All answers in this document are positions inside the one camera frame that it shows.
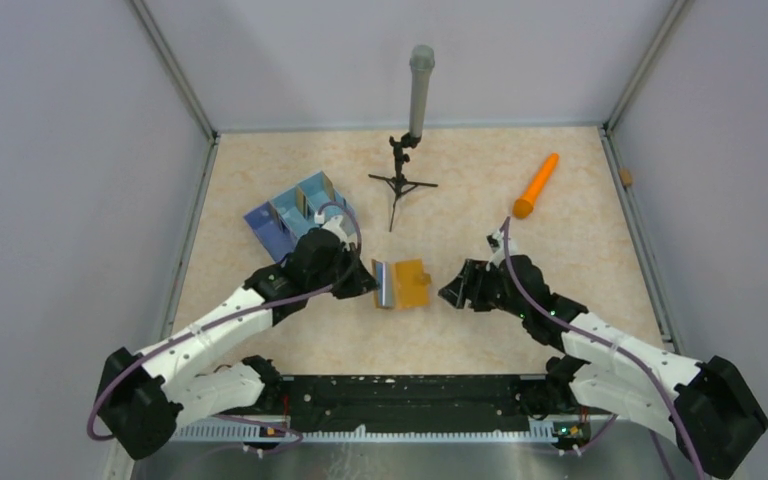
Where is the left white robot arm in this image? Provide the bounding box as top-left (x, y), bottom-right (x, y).
top-left (86, 210), bottom-right (377, 460)

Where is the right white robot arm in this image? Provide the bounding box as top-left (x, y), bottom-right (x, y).
top-left (438, 231), bottom-right (768, 479)

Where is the blue compartment organizer box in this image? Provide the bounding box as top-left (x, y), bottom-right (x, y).
top-left (243, 171), bottom-right (356, 261)

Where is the orange marker pen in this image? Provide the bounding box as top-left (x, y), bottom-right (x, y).
top-left (512, 153), bottom-right (560, 219)

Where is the black tripod stand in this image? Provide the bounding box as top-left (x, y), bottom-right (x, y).
top-left (368, 132), bottom-right (439, 232)

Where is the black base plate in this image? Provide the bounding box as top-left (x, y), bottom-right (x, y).
top-left (218, 374), bottom-right (614, 439)

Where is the card in organizer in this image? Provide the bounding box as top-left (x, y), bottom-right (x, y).
top-left (321, 174), bottom-right (336, 203)
top-left (295, 185), bottom-right (310, 218)

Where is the grey microphone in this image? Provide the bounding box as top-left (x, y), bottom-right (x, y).
top-left (408, 44), bottom-right (435, 139)

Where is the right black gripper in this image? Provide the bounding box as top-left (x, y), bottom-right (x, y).
top-left (439, 258), bottom-right (528, 319)

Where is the small wooden block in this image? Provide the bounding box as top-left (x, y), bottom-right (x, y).
top-left (618, 168), bottom-right (633, 188)

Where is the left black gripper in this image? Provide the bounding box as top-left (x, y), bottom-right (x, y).
top-left (308, 242), bottom-right (380, 299)

